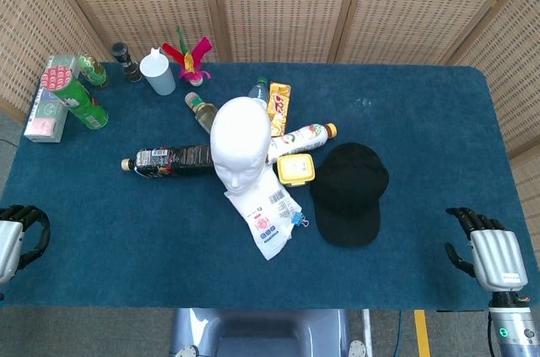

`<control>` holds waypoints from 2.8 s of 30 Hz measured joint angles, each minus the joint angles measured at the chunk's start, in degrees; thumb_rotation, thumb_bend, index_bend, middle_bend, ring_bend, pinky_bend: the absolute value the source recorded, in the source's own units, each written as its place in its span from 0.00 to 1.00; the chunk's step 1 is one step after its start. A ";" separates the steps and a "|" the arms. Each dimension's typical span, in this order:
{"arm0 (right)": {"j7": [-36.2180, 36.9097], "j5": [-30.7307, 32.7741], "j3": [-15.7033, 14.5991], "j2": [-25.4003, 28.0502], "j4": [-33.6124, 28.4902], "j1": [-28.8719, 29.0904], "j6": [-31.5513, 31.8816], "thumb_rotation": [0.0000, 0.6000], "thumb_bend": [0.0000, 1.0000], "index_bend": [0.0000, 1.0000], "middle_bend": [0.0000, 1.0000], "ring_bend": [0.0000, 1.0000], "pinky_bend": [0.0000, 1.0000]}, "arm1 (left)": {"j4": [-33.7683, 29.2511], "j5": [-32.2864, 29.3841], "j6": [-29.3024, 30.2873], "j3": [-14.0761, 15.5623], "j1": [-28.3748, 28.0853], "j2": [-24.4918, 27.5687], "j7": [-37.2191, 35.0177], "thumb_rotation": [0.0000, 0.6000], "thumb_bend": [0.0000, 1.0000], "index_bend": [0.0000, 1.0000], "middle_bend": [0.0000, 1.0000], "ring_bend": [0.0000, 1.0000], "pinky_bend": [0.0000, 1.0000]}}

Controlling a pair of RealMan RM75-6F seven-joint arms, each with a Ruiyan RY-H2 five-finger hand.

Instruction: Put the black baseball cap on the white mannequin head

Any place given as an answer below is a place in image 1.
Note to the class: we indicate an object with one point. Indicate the black pepper grinder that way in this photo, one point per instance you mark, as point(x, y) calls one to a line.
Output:
point(127, 63)

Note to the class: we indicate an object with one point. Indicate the white labelled bottle orange cap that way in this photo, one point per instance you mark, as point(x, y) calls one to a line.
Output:
point(301, 139)

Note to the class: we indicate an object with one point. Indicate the blue table cloth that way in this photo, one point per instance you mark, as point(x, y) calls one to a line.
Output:
point(422, 154)

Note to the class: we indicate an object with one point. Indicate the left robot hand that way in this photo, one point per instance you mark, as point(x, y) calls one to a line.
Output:
point(10, 247)

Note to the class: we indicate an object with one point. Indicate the dark coffee plastic bottle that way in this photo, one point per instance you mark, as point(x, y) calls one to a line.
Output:
point(177, 160)

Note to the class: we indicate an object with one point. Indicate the green glass figurine bottle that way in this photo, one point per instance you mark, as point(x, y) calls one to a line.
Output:
point(95, 71)

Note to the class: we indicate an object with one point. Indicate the black baseball cap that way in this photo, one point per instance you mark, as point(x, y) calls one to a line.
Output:
point(350, 188)

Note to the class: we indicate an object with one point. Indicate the yellow tea bottle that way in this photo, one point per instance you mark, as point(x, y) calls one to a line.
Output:
point(203, 112)

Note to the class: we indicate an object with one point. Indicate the woven folding screen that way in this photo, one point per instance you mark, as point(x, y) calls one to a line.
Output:
point(295, 2)

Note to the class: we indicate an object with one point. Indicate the red yellow feathers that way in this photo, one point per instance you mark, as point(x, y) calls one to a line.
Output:
point(190, 62)

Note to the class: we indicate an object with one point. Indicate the white printed paper packet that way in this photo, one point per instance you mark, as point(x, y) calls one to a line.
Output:
point(263, 215)

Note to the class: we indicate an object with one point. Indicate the white table leg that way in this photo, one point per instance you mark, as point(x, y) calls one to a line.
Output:
point(367, 331)

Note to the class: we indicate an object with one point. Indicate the yellow snack packet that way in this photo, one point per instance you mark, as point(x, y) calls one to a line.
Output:
point(279, 108)

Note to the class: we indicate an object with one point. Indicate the clear water bottle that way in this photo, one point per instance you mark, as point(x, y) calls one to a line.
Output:
point(258, 92)

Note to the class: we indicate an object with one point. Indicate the blue binder clip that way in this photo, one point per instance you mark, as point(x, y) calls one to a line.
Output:
point(298, 218)

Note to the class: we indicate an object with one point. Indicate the light blue plastic cup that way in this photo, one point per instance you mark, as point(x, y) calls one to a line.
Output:
point(158, 74)

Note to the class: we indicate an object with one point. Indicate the green chips can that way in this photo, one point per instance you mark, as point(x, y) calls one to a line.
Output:
point(80, 101)

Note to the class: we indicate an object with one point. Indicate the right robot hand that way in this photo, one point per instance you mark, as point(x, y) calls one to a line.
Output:
point(498, 260)

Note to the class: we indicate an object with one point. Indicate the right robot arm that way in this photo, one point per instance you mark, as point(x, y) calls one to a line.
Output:
point(516, 331)

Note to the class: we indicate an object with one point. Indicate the white foam mannequin head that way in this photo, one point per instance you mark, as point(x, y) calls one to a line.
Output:
point(239, 137)

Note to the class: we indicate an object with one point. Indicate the yellow lidded green container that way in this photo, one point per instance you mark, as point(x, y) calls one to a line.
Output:
point(295, 168)

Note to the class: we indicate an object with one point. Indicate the grey robot torso base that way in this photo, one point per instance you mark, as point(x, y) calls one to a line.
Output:
point(261, 331)

